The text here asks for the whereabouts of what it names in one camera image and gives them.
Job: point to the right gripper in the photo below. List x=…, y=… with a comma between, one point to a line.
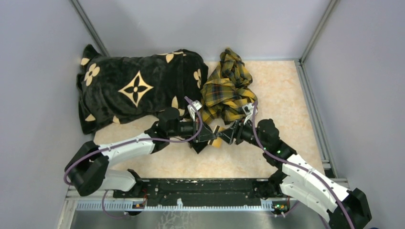
x=229, y=134

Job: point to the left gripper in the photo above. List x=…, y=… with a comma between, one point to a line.
x=205, y=134

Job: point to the yellow plaid cloth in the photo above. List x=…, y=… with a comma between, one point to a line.
x=226, y=90

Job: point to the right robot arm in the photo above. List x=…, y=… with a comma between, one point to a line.
x=339, y=207

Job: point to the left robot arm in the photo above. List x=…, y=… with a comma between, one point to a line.
x=91, y=170

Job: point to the black rectangular box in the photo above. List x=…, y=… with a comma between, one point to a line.
x=198, y=147

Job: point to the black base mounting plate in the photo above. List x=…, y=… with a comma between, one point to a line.
x=282, y=203

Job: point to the black floral plush blanket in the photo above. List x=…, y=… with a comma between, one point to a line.
x=123, y=89

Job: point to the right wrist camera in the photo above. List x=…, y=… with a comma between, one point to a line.
x=248, y=109

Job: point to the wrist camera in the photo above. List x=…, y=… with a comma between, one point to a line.
x=248, y=109
x=193, y=108

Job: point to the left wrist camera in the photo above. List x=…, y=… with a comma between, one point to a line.
x=193, y=108

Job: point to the white cable duct strip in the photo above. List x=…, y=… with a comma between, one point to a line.
x=92, y=205

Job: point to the aluminium front rail frame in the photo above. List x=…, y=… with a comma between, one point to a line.
x=162, y=191

